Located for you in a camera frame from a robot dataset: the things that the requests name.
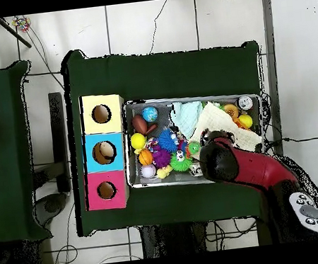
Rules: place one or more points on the cream waffle cloth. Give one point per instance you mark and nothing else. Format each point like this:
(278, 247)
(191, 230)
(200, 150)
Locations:
(217, 119)

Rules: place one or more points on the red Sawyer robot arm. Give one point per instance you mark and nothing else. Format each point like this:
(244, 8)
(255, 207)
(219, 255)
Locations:
(254, 166)

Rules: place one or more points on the wooden box with three holes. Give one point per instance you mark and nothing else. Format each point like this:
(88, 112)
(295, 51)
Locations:
(94, 165)

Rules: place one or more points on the blue spiky ball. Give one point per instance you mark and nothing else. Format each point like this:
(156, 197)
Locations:
(167, 141)

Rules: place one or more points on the blue globe ball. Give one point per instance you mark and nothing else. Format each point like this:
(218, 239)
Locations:
(150, 114)

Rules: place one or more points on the brown toy football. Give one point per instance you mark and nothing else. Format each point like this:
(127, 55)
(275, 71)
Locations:
(139, 124)

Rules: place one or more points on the yellow ball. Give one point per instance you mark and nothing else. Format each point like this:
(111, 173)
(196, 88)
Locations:
(138, 141)

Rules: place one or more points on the orange toy basketball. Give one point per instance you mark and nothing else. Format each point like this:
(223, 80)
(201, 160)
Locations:
(145, 157)

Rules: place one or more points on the light blue waffle cloth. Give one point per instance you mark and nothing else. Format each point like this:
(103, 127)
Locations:
(187, 117)

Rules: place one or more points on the green spiky toy with eyes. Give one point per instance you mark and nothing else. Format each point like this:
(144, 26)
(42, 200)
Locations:
(181, 163)

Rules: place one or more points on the dark green table cloth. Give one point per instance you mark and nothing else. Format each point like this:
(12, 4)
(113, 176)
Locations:
(169, 73)

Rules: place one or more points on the toy burger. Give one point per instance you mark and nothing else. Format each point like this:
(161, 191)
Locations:
(231, 111)

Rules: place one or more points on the silver drink can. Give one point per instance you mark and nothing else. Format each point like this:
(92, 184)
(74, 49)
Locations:
(245, 103)

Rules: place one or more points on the dark green side table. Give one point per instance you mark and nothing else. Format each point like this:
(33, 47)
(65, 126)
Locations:
(6, 169)

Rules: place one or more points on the small colourful toy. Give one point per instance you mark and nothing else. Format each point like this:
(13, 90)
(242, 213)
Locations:
(21, 23)

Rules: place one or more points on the black pole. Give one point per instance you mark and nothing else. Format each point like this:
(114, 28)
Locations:
(12, 32)

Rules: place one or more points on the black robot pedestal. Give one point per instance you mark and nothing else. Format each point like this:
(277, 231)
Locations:
(171, 240)

